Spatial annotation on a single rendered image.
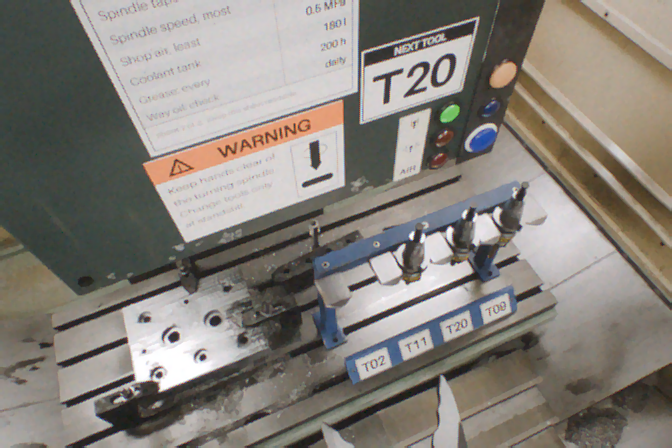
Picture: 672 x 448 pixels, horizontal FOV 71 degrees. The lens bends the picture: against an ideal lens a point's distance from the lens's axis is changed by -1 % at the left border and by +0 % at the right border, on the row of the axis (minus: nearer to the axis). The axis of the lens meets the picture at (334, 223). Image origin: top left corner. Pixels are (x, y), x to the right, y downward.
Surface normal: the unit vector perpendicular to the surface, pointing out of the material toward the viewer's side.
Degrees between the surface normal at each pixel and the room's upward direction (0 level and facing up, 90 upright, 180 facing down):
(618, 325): 24
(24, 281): 0
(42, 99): 90
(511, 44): 90
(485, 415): 8
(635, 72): 90
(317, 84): 90
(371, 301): 0
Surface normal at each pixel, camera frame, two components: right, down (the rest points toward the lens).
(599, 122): -0.92, 0.34
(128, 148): 0.40, 0.76
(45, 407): 0.34, -0.66
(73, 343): -0.03, -0.56
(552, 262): -0.40, -0.37
